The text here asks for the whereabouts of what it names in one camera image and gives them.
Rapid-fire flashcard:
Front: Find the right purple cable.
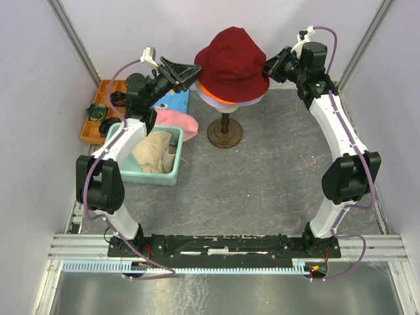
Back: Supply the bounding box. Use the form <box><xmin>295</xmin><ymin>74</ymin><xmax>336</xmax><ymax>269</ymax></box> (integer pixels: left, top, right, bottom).
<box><xmin>308</xmin><ymin>26</ymin><xmax>377</xmax><ymax>282</ymax></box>

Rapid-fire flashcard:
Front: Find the cream mannequin head stand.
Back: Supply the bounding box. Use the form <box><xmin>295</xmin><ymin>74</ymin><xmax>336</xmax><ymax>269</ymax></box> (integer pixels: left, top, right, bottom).
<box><xmin>207</xmin><ymin>106</ymin><xmax>243</xmax><ymax>149</ymax></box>

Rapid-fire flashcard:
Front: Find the orange bucket hat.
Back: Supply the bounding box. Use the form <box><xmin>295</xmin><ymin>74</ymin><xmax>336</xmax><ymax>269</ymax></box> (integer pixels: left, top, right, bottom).
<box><xmin>199</xmin><ymin>83</ymin><xmax>236</xmax><ymax>105</ymax></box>

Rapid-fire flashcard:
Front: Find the left aluminium corner post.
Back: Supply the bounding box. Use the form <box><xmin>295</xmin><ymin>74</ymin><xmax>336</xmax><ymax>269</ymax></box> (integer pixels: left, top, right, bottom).
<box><xmin>47</xmin><ymin>0</ymin><xmax>100</xmax><ymax>87</ymax></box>

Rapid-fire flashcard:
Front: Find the purple bucket hat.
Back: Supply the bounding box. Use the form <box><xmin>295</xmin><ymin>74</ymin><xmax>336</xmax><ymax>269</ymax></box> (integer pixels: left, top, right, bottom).
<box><xmin>195</xmin><ymin>81</ymin><xmax>264</xmax><ymax>109</ymax></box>

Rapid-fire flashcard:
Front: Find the dark brown rolled tie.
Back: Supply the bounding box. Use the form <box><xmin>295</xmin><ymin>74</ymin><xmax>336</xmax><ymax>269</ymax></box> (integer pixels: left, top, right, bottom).
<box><xmin>98</xmin><ymin>117</ymin><xmax>121</xmax><ymax>137</ymax></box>

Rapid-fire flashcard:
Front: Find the purple cable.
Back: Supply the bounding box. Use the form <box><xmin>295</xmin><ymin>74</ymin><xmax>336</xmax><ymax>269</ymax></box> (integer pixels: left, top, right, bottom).
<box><xmin>82</xmin><ymin>59</ymin><xmax>178</xmax><ymax>280</ymax></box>
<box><xmin>308</xmin><ymin>26</ymin><xmax>377</xmax><ymax>282</ymax></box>

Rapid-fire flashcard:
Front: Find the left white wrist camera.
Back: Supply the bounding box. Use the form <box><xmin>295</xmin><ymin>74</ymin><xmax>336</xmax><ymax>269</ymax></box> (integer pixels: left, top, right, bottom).
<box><xmin>140</xmin><ymin>46</ymin><xmax>158</xmax><ymax>68</ymax></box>

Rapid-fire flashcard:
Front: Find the blue printed cloth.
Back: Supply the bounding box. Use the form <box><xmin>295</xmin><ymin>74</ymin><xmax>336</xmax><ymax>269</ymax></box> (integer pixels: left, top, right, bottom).
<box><xmin>153</xmin><ymin>90</ymin><xmax>190</xmax><ymax>114</ymax></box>

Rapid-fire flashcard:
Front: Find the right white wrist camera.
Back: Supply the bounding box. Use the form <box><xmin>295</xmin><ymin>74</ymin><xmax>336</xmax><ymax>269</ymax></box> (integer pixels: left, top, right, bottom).
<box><xmin>291</xmin><ymin>26</ymin><xmax>315</xmax><ymax>58</ymax></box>

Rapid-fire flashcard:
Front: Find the wooden compartment tray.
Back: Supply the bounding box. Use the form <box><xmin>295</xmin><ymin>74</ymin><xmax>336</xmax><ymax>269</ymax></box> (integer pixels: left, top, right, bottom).
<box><xmin>80</xmin><ymin>79</ymin><xmax>125</xmax><ymax>144</ymax></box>

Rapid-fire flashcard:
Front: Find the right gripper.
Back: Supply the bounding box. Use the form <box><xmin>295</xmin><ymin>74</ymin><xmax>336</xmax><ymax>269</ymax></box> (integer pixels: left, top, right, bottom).
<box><xmin>255</xmin><ymin>48</ymin><xmax>304</xmax><ymax>86</ymax></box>

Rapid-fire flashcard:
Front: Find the yellow blue rolled tie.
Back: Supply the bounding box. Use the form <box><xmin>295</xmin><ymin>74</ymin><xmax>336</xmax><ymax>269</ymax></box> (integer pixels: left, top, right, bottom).
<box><xmin>86</xmin><ymin>103</ymin><xmax>108</xmax><ymax>121</ymax></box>

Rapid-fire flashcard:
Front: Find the aluminium corner post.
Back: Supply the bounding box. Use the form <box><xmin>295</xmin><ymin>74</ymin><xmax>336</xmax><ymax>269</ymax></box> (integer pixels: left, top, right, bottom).
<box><xmin>47</xmin><ymin>0</ymin><xmax>100</xmax><ymax>87</ymax></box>
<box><xmin>337</xmin><ymin>0</ymin><xmax>394</xmax><ymax>92</ymax></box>

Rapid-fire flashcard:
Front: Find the beige bucket hat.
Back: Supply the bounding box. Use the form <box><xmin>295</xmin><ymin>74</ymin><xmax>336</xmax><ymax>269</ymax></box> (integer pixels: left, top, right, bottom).
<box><xmin>131</xmin><ymin>131</ymin><xmax>177</xmax><ymax>173</ymax></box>

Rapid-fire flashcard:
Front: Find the pink bucket hat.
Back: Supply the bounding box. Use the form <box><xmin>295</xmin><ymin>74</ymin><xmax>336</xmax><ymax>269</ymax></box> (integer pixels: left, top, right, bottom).
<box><xmin>156</xmin><ymin>109</ymin><xmax>199</xmax><ymax>142</ymax></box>

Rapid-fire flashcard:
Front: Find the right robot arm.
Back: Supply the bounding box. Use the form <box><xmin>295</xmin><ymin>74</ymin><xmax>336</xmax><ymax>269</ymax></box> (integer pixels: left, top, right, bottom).
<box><xmin>263</xmin><ymin>41</ymin><xmax>381</xmax><ymax>257</ymax></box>

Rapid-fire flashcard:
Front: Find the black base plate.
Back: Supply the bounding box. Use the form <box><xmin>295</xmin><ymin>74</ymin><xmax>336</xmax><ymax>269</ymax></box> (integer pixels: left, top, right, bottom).
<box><xmin>107</xmin><ymin>234</ymin><xmax>342</xmax><ymax>267</ymax></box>

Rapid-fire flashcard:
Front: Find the teal plastic basket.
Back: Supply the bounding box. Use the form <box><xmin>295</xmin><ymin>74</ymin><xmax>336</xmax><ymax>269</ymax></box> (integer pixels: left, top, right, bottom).
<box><xmin>118</xmin><ymin>125</ymin><xmax>184</xmax><ymax>186</ymax></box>

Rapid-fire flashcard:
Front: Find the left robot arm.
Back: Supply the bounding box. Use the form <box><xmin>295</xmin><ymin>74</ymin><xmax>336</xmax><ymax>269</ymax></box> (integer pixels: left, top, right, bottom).
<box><xmin>75</xmin><ymin>57</ymin><xmax>202</xmax><ymax>256</ymax></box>

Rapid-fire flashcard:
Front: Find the dark red hat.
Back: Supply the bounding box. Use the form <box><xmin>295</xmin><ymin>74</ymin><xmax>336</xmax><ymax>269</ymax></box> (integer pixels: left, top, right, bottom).
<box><xmin>194</xmin><ymin>26</ymin><xmax>270</xmax><ymax>103</ymax></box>

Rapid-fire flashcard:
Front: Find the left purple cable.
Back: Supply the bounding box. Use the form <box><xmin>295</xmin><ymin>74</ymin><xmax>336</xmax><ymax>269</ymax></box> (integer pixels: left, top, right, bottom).
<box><xmin>82</xmin><ymin>59</ymin><xmax>178</xmax><ymax>280</ymax></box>

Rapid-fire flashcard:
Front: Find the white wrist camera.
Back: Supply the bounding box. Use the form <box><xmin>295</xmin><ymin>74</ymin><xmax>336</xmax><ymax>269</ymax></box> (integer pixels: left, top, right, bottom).
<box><xmin>140</xmin><ymin>46</ymin><xmax>158</xmax><ymax>68</ymax></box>
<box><xmin>291</xmin><ymin>26</ymin><xmax>315</xmax><ymax>58</ymax></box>

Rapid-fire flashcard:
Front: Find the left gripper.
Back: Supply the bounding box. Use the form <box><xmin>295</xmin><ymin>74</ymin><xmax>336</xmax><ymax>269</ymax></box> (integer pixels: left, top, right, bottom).
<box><xmin>146</xmin><ymin>56</ymin><xmax>203</xmax><ymax>108</ymax></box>

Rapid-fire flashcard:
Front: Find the light blue cable duct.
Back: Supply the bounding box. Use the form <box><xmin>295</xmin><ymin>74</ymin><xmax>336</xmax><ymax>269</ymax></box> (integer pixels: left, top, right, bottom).
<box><xmin>62</xmin><ymin>260</ymin><xmax>309</xmax><ymax>276</ymax></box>

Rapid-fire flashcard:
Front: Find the aluminium front rail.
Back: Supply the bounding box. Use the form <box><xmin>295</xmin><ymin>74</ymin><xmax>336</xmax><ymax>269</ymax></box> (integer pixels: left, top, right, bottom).
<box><xmin>47</xmin><ymin>234</ymin><xmax>408</xmax><ymax>262</ymax></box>

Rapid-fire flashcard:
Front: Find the right aluminium corner post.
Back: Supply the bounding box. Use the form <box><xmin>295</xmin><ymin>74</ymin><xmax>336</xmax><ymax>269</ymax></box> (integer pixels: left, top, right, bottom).
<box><xmin>337</xmin><ymin>0</ymin><xmax>394</xmax><ymax>92</ymax></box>

